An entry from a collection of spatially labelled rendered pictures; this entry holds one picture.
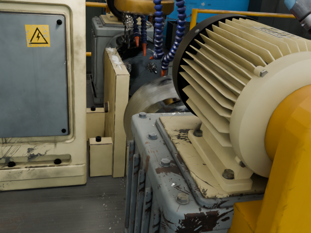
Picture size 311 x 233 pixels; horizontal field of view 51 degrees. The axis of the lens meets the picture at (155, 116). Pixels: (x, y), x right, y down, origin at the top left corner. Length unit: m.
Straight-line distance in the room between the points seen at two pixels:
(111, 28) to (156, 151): 1.02
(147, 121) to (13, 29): 0.40
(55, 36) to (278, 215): 0.65
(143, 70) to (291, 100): 0.99
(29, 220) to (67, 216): 0.10
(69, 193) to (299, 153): 0.79
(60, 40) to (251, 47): 0.53
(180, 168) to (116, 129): 0.52
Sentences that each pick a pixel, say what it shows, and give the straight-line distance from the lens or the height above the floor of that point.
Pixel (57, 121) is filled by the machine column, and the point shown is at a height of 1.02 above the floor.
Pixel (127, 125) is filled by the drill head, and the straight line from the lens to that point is 0.83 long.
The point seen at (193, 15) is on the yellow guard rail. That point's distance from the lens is 3.50.
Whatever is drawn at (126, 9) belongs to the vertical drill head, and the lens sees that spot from 0.97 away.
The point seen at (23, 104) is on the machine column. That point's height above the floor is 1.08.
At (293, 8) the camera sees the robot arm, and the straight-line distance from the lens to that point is 1.43.
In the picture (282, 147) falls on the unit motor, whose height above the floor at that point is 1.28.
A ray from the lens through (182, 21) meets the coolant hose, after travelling 0.83.
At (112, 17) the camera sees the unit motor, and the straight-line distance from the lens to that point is 1.60.
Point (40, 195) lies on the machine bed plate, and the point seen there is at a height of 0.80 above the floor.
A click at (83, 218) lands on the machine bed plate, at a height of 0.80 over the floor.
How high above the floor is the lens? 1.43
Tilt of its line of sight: 25 degrees down
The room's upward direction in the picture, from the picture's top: 5 degrees clockwise
